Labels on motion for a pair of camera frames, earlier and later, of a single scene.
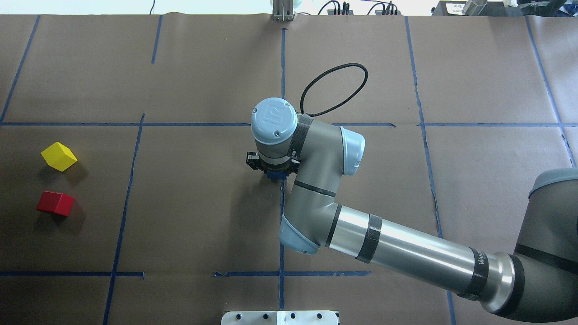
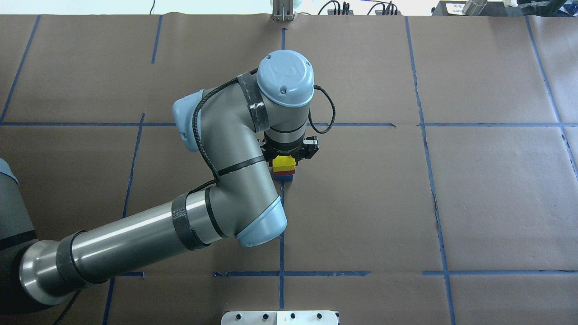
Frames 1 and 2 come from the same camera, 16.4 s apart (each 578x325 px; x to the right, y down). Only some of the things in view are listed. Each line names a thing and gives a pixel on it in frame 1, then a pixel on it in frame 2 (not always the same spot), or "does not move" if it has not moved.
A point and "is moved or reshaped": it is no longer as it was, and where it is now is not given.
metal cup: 474,7 does not move
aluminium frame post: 282,11 does not move
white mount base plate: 280,318 does not move
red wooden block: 59,203 is moved or reshaped
